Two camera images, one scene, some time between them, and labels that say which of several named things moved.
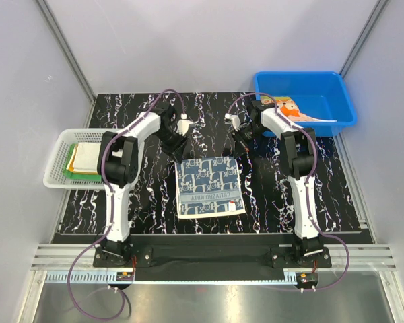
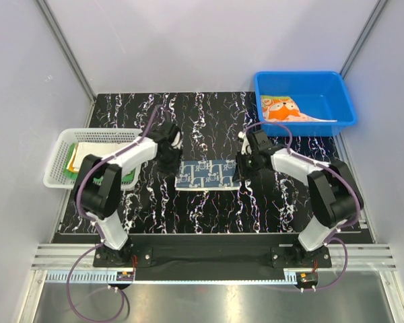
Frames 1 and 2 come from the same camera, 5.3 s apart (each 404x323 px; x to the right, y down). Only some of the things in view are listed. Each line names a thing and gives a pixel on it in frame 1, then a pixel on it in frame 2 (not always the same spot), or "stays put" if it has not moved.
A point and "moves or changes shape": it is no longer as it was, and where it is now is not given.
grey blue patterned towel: x=207 y=187 moves or changes shape
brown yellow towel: x=72 y=165 stays put
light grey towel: x=87 y=157 stays put
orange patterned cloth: x=289 y=108 stays put
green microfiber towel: x=78 y=176 stays put
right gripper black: x=240 y=146 → x=240 y=173
